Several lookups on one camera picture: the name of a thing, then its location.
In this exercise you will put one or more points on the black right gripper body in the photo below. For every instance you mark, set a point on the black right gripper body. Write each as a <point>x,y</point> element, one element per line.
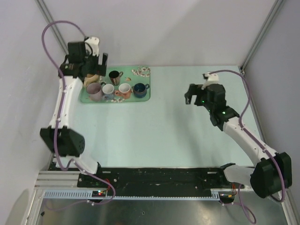
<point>208,105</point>

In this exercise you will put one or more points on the right aluminium frame post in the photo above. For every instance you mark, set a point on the right aluminium frame post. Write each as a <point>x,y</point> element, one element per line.
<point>267,24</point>

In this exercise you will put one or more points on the salmon pink mug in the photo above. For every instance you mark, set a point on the salmon pink mug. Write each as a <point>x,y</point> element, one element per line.
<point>124,91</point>

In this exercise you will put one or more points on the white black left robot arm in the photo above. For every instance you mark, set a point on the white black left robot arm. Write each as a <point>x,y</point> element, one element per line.
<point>80,68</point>

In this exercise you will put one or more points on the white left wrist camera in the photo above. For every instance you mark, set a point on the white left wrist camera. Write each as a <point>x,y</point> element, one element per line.
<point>92,44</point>

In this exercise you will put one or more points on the brown striped mug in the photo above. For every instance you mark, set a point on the brown striped mug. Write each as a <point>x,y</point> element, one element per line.
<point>115,77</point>

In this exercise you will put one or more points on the grey slotted cable duct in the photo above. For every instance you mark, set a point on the grey slotted cable duct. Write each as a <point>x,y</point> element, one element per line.
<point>97,195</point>

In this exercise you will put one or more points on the aluminium frame post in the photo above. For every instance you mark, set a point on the aluminium frame post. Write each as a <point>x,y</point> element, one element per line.
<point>41,4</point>
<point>267,24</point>

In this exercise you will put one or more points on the left aluminium frame post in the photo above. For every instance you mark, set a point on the left aluminium frame post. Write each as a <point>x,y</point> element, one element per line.
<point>41,4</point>

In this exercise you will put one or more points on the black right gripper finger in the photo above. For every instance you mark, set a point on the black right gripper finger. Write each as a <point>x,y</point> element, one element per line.
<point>199,99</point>
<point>193,90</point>

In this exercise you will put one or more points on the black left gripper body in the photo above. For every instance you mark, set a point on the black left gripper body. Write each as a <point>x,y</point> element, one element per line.
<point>91,61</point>

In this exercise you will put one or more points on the aluminium front rail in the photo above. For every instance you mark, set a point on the aluminium front rail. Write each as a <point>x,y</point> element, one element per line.
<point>58,179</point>

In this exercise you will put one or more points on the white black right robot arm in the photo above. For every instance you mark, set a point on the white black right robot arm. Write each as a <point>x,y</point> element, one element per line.
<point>271,171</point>

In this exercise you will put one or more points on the dark blue mug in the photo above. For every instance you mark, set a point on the dark blue mug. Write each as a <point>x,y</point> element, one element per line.
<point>140,90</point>

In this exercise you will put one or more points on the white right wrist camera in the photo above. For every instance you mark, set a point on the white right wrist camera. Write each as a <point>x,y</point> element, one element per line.
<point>210,79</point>

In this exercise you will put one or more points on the grey blue small mug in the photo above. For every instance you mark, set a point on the grey blue small mug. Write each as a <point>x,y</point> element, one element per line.
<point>108,92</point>

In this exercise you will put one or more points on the beige round mug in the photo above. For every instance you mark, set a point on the beige round mug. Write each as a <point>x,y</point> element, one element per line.
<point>90,79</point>

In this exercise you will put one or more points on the lilac mug black handle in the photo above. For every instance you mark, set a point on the lilac mug black handle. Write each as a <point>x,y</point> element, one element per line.
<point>95,91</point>

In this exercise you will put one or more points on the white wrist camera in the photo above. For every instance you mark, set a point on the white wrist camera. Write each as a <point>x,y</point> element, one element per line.
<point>210,79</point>
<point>92,44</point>

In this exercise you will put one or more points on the green floral placemat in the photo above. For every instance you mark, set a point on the green floral placemat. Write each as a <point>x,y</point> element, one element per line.
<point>131,75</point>

